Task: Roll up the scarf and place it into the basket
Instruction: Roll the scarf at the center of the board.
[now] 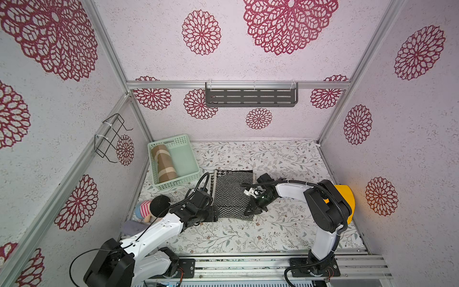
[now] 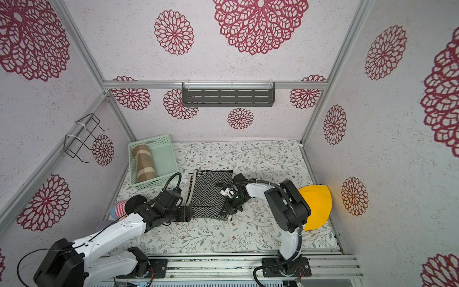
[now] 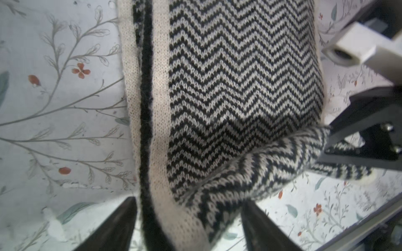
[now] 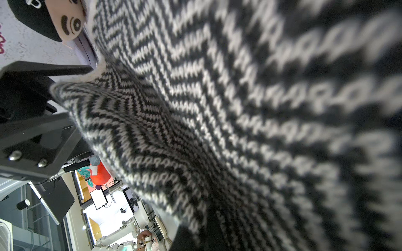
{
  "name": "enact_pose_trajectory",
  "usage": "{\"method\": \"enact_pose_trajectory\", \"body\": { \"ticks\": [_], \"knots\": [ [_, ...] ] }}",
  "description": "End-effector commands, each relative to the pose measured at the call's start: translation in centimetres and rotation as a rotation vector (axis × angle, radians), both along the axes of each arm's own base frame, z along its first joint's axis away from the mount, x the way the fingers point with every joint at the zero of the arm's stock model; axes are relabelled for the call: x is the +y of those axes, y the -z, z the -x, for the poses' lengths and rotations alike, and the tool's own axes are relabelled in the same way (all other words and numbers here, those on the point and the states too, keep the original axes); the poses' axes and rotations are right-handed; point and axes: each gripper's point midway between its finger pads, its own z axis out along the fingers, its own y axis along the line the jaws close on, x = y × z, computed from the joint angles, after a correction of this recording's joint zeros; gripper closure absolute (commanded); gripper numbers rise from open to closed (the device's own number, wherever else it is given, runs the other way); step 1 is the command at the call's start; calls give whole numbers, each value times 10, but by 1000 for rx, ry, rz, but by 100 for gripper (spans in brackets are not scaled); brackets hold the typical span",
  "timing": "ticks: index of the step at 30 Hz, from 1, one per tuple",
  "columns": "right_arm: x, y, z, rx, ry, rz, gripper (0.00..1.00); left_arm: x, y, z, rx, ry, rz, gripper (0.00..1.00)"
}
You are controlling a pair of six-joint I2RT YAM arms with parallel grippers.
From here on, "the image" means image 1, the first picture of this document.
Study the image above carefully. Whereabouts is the black white zigzag scarf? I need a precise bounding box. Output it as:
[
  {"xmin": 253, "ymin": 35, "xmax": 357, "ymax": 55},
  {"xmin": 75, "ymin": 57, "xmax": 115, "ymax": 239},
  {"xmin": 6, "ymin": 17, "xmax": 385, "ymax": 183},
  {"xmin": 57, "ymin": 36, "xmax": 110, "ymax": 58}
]
[{"xmin": 210, "ymin": 170, "xmax": 254, "ymax": 221}]

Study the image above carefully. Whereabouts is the brown beige plaid scarf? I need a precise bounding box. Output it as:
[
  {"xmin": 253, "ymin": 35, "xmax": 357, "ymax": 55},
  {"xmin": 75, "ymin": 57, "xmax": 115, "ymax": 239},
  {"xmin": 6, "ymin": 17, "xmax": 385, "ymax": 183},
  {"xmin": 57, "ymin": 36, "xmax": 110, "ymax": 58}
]
[{"xmin": 151, "ymin": 144, "xmax": 178, "ymax": 183}]

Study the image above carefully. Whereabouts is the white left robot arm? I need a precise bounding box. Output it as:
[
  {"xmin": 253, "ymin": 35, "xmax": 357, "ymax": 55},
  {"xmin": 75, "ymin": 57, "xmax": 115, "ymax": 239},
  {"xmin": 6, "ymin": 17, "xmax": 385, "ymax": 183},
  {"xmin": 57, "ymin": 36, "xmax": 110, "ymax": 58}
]
[{"xmin": 83, "ymin": 188, "xmax": 218, "ymax": 287}]

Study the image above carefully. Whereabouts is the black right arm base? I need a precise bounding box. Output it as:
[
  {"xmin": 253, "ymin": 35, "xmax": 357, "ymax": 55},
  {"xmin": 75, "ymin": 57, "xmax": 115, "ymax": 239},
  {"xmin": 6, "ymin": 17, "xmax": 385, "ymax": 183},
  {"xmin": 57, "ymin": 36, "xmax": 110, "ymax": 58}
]
[{"xmin": 289, "ymin": 251, "xmax": 341, "ymax": 278}]

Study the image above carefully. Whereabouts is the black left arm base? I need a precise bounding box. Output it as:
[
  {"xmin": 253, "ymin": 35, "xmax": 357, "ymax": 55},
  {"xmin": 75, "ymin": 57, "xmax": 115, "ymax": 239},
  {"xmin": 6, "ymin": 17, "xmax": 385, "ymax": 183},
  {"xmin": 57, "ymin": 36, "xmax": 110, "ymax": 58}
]
[{"xmin": 147, "ymin": 247, "xmax": 196, "ymax": 279}]

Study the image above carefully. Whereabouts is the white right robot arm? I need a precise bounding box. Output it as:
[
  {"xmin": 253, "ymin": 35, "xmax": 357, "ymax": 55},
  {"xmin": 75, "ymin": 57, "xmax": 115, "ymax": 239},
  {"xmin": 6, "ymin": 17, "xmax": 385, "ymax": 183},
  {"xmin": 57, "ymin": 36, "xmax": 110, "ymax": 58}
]
[{"xmin": 240, "ymin": 173, "xmax": 354, "ymax": 264}]

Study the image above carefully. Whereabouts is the mint green plastic basket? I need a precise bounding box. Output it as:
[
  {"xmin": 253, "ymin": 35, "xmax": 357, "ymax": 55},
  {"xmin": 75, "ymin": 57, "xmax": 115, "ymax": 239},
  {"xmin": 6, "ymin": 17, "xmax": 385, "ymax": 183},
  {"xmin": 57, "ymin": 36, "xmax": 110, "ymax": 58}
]
[{"xmin": 147, "ymin": 134, "xmax": 202, "ymax": 190}]

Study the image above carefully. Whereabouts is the plush doll black hair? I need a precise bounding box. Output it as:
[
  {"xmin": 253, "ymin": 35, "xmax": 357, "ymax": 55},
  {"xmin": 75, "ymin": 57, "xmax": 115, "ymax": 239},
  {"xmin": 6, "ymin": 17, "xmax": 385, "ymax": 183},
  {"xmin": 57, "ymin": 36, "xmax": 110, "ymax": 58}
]
[{"xmin": 134, "ymin": 195, "xmax": 171, "ymax": 223}]

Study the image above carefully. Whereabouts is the grey purple rolled cloth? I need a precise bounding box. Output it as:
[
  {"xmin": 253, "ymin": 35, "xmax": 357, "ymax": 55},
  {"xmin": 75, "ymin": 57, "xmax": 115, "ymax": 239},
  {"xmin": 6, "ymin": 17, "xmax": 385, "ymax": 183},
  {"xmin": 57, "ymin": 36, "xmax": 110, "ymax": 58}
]
[{"xmin": 121, "ymin": 220, "xmax": 149, "ymax": 237}]

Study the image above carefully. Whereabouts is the yellow fabric hat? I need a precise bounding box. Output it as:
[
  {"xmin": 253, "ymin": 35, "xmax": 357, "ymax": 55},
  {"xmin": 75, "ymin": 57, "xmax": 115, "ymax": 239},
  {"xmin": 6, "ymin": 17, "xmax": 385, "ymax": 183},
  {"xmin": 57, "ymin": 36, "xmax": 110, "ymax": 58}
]
[{"xmin": 324, "ymin": 184, "xmax": 356, "ymax": 225}]

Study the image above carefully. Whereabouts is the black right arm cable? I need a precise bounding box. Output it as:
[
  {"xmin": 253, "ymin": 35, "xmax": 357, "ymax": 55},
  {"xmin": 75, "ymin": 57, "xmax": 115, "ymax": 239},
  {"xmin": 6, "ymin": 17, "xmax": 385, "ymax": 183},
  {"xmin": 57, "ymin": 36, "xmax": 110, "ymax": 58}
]
[{"xmin": 241, "ymin": 179, "xmax": 349, "ymax": 287}]

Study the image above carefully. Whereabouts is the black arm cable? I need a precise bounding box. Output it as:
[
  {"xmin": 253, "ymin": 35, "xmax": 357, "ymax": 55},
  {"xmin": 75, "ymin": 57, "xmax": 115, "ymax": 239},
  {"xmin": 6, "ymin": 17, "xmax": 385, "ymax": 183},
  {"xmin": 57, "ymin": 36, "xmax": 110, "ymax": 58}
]
[
  {"xmin": 241, "ymin": 179, "xmax": 349, "ymax": 287},
  {"xmin": 69, "ymin": 171, "xmax": 212, "ymax": 287}
]

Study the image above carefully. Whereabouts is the dark grey wall shelf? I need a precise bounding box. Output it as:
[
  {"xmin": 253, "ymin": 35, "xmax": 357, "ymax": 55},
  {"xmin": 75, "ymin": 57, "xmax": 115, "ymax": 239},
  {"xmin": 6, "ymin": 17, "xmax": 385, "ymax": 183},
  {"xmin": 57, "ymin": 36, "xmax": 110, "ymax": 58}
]
[{"xmin": 204, "ymin": 82, "xmax": 298, "ymax": 108}]

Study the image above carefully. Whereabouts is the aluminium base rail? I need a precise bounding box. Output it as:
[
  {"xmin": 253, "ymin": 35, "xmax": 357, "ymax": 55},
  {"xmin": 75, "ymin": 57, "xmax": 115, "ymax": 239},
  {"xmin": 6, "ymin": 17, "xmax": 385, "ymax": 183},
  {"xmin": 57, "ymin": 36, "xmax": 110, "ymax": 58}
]
[{"xmin": 91, "ymin": 250, "xmax": 393, "ymax": 287}]

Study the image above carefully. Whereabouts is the black wire wall rack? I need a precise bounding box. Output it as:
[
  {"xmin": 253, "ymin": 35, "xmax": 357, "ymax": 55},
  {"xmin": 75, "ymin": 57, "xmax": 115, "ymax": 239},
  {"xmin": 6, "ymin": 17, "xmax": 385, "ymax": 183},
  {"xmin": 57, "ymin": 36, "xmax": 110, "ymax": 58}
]
[{"xmin": 93, "ymin": 113, "xmax": 135, "ymax": 166}]

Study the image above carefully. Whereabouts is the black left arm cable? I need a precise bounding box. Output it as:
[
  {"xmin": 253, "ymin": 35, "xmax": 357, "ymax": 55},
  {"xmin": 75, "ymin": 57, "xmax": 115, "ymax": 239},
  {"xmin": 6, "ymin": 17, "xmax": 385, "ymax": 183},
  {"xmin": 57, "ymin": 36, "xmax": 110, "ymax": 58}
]
[{"xmin": 69, "ymin": 171, "xmax": 212, "ymax": 287}]

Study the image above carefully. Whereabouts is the aluminium corner frame post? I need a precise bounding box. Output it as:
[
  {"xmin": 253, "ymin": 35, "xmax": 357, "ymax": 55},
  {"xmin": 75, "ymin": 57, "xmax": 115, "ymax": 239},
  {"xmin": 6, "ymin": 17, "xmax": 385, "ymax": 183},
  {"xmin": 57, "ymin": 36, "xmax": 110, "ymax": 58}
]
[{"xmin": 316, "ymin": 0, "xmax": 406, "ymax": 148}]

